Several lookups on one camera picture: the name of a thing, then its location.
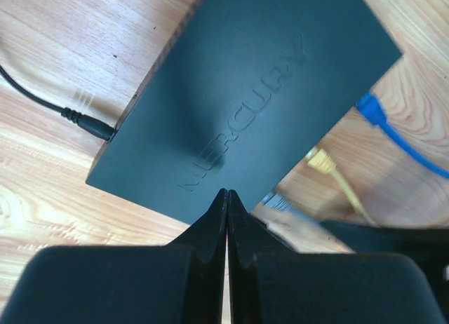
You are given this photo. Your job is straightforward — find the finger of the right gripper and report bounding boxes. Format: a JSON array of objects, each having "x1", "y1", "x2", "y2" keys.
[{"x1": 321, "y1": 220, "x2": 448, "y2": 264}]

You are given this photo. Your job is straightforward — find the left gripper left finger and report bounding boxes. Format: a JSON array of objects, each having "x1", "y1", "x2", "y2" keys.
[{"x1": 10, "y1": 190, "x2": 227, "y2": 323}]

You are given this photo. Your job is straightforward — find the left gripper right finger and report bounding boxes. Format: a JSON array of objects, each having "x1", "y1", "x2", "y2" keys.
[{"x1": 227, "y1": 191, "x2": 445, "y2": 323}]

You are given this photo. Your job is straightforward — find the yellow ethernet cable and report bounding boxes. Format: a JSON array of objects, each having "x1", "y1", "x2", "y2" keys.
[{"x1": 304, "y1": 145, "x2": 378, "y2": 227}]

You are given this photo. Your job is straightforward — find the blue ethernet cable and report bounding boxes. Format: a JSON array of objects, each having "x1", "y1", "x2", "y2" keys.
[{"x1": 356, "y1": 90, "x2": 449, "y2": 180}]

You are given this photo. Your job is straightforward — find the black network switch box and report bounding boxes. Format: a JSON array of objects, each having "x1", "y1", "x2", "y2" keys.
[{"x1": 86, "y1": 0, "x2": 401, "y2": 224}]

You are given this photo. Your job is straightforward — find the grey ethernet cable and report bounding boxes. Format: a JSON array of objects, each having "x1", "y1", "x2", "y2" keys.
[{"x1": 261, "y1": 190, "x2": 327, "y2": 230}]

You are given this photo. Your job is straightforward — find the black power cord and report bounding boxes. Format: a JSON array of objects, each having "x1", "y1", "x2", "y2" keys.
[{"x1": 0, "y1": 65, "x2": 116, "y2": 141}]

